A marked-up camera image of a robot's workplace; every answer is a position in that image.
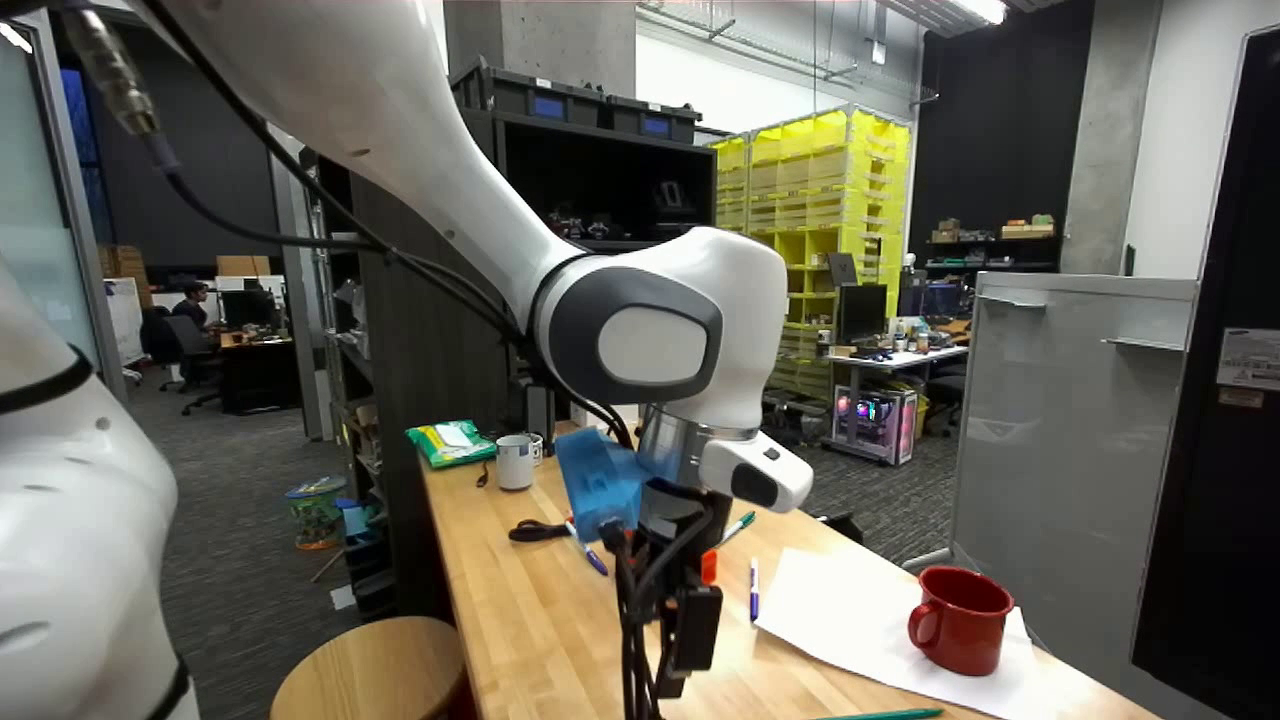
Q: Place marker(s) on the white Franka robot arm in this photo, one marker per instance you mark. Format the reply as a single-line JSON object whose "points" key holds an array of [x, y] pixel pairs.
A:
{"points": [[401, 134]]}

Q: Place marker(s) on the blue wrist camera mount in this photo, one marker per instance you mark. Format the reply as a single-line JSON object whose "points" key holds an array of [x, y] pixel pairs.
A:
{"points": [[601, 483]]}

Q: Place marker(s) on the black computer monitor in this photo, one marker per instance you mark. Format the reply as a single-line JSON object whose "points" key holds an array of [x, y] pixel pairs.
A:
{"points": [[863, 315]]}

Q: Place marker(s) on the black door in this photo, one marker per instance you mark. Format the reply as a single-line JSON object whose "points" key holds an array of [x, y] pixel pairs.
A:
{"points": [[1212, 534]]}

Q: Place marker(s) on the white door sign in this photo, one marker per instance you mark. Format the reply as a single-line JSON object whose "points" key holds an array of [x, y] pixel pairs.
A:
{"points": [[1248, 361]]}

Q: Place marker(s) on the green marker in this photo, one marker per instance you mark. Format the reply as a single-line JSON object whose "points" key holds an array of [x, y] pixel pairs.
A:
{"points": [[743, 525], [888, 715]]}

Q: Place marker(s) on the cluttered work desk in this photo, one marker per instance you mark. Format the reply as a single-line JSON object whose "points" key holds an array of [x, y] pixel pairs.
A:
{"points": [[892, 361]]}

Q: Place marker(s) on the white grey mug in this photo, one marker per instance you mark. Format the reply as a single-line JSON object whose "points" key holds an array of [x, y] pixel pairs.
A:
{"points": [[516, 460]]}

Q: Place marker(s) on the dark red mug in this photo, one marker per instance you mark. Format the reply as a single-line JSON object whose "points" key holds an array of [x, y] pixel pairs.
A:
{"points": [[963, 624]]}

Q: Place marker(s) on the white paper sheet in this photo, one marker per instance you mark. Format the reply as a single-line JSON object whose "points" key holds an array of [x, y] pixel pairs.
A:
{"points": [[852, 615]]}

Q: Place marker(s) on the blue white marker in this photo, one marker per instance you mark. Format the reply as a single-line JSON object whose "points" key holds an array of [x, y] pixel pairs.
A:
{"points": [[752, 594]]}

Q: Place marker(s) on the black scissors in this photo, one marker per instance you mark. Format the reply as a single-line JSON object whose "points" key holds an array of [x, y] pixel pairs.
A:
{"points": [[536, 531]]}

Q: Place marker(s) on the black shelving unit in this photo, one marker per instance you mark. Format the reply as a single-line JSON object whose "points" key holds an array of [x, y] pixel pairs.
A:
{"points": [[613, 173]]}

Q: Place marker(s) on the dark office desk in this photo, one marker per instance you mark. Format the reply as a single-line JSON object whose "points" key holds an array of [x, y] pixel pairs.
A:
{"points": [[256, 365]]}

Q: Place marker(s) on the grey metal cabinet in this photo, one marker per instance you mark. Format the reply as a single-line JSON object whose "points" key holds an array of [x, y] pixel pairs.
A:
{"points": [[1064, 453]]}

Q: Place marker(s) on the round wooden stool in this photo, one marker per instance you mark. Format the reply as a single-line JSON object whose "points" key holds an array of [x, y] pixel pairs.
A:
{"points": [[372, 674]]}

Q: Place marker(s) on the green wipes packet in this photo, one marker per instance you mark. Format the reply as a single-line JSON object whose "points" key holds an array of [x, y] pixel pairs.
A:
{"points": [[454, 440]]}

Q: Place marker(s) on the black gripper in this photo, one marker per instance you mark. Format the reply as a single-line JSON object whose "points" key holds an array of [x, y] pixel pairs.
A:
{"points": [[682, 542]]}

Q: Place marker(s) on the green toy box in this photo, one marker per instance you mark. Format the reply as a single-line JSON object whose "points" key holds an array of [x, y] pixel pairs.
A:
{"points": [[318, 512]]}

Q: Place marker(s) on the black office chair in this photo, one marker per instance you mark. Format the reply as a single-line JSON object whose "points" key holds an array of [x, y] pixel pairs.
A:
{"points": [[185, 350]]}

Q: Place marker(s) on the yellow storage rack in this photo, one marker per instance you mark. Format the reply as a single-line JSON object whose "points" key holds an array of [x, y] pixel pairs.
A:
{"points": [[825, 203]]}

